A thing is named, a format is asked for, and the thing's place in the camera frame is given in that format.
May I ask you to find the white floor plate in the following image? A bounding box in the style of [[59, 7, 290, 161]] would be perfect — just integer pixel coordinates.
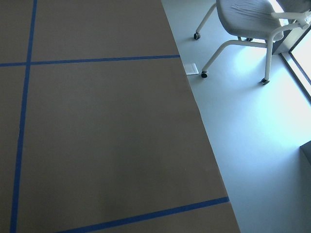
[[183, 63, 199, 75]]

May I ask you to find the white office chair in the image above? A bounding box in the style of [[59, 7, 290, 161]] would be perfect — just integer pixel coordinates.
[[193, 0, 311, 84]]

